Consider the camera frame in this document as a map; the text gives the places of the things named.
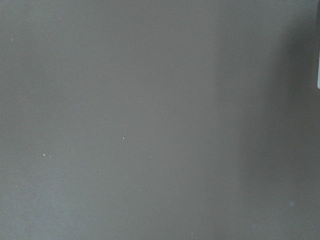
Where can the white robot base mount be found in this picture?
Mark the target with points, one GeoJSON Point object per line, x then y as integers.
{"type": "Point", "coordinates": [318, 72]}

